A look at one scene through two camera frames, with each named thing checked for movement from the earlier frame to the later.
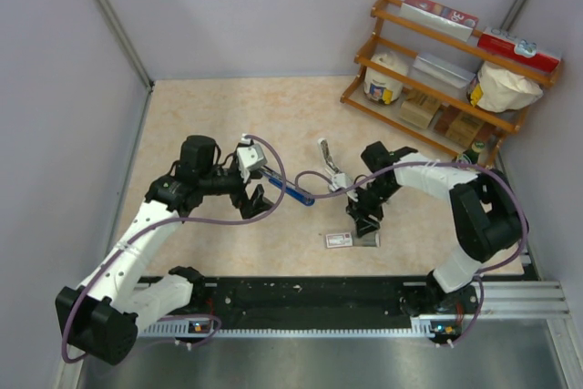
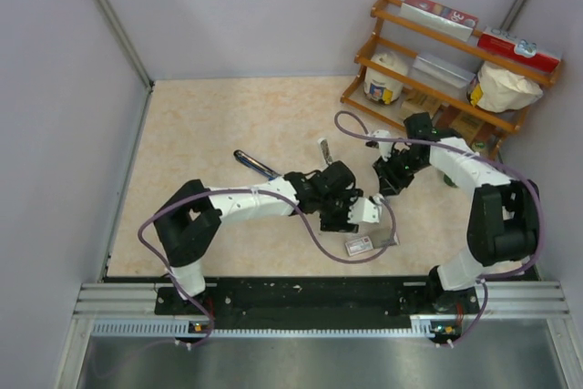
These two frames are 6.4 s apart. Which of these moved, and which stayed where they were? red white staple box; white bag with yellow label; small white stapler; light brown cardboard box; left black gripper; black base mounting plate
Moved: red white staple box; left black gripper
Stayed: small white stapler; white bag with yellow label; black base mounting plate; light brown cardboard box
